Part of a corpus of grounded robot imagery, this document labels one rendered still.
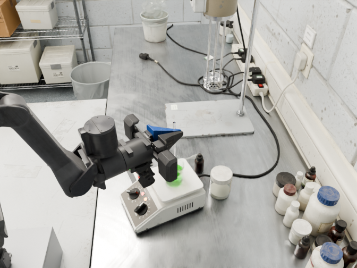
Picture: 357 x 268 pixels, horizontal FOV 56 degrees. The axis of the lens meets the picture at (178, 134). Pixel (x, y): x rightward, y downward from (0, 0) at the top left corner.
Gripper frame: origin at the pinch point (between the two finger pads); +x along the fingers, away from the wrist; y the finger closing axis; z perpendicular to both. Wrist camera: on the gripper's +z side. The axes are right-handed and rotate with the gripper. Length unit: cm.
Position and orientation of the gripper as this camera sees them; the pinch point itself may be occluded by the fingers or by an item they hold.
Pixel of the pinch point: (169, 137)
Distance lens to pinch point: 74.5
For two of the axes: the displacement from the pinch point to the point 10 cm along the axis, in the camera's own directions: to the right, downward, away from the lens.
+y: 5.7, 5.3, -6.3
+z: -0.1, 7.7, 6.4
